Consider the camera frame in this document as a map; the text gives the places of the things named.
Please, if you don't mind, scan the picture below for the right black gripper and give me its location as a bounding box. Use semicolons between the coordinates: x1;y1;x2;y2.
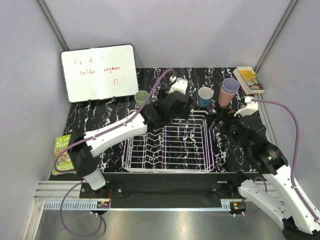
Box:
204;105;250;153

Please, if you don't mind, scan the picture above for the pink plastic cup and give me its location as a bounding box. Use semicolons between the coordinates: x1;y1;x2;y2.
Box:
218;86;238;107

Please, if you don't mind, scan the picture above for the light blue flowered mug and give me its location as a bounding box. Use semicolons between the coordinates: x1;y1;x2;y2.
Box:
197;85;214;108

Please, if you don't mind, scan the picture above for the green plastic cup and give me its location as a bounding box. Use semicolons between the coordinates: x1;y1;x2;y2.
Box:
134;90;149;108

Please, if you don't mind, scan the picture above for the lilac plastic cup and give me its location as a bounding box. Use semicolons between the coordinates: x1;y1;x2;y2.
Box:
221;78;240;95

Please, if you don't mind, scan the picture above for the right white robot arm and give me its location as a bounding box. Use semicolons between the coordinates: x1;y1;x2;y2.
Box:
205;108;320;240

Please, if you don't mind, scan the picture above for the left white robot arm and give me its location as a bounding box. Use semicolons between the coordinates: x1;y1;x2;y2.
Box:
67;90;194;198

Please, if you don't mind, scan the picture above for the yellow paperback book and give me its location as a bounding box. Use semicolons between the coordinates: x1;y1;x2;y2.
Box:
233;66;265;95

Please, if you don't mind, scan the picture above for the white whiteboard with red writing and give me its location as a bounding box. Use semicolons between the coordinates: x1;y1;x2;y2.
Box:
60;44;139;103

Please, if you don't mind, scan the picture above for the green Treehouse book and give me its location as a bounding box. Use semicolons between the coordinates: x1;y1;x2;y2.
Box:
51;134;76;176

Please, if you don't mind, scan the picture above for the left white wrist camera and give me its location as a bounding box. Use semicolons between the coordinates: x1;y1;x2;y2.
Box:
168;76;188;95

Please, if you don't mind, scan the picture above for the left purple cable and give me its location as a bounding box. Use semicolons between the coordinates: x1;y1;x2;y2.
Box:
53;68;176;175

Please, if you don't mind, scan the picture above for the white wire dish rack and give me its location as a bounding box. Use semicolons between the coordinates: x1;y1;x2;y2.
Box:
122;110;215;174

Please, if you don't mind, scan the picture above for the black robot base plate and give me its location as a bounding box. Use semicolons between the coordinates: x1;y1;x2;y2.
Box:
79;171;258;200

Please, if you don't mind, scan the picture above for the grey slotted cable duct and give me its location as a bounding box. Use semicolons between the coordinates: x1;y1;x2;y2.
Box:
44;199;111;211

